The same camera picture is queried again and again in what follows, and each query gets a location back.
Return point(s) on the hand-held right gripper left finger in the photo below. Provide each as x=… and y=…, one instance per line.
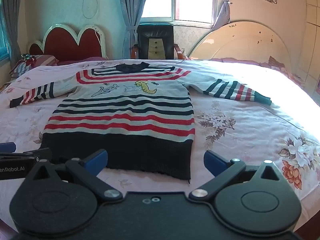
x=96, y=159

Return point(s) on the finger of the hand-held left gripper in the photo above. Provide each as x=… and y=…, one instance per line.
x=7, y=147
x=30, y=155

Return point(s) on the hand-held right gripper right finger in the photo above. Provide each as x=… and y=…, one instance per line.
x=215, y=162

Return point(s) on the striped knitted sweater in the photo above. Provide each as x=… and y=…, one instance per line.
x=120, y=120

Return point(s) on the striped pillow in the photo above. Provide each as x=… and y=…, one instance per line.
x=37, y=62

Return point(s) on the pink pillow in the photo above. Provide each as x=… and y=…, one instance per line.
x=237, y=60

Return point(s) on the small bottle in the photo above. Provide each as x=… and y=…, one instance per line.
x=185, y=53

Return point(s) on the red heart-shaped headboard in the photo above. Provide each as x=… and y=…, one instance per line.
x=65, y=45

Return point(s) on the floral brown pillow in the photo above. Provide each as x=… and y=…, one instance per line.
x=276, y=62

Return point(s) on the cream round headboard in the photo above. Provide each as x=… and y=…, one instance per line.
x=245, y=42

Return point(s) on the grey-blue side curtain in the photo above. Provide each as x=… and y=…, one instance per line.
x=10, y=17

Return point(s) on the black leather office chair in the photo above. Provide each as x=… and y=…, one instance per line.
x=155, y=33

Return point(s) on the blue window curtain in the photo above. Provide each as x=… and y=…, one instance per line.
x=132, y=10

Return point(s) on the cream wardrobe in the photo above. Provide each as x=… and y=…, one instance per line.
x=312, y=42

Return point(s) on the window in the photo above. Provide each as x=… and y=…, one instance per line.
x=190, y=0

